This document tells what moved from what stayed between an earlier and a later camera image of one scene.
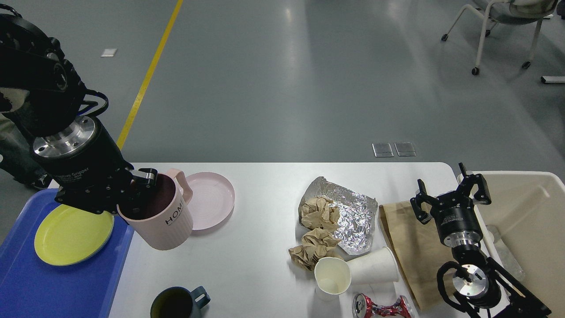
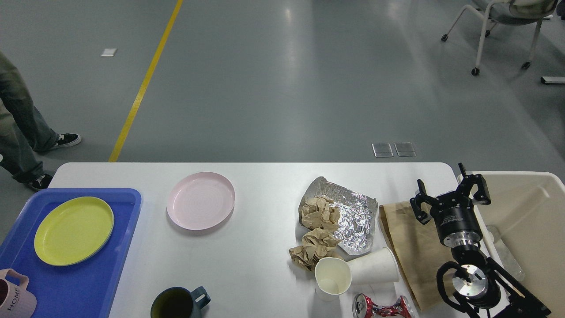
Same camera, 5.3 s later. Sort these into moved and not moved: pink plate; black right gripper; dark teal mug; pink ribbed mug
Moved: pink ribbed mug
Not moved: black right gripper; pink plate; dark teal mug
